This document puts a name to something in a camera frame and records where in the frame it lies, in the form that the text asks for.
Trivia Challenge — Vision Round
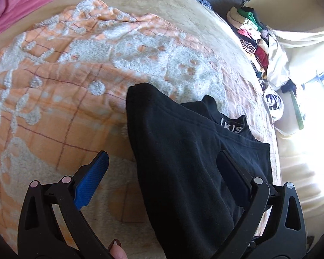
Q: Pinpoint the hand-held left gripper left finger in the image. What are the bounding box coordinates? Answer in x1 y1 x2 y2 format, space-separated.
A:
17 151 116 259

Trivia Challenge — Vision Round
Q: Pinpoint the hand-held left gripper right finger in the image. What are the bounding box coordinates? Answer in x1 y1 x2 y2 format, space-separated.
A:
217 150 307 259

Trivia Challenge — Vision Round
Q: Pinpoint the black sweatshirt with orange cuffs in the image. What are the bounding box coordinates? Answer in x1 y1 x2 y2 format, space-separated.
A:
125 83 273 259

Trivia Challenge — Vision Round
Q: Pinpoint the pile of mixed clothes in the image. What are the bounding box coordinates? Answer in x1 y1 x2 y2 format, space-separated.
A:
227 5 306 130

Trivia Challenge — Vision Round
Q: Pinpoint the person's left hand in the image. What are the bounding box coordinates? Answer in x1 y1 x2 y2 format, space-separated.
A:
108 238 129 259

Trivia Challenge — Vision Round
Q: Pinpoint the orange and white tufted blanket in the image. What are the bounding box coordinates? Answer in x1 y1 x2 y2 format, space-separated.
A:
0 0 281 259

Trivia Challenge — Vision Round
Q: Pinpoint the cream cloth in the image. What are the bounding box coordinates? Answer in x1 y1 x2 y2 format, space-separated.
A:
267 24 324 87

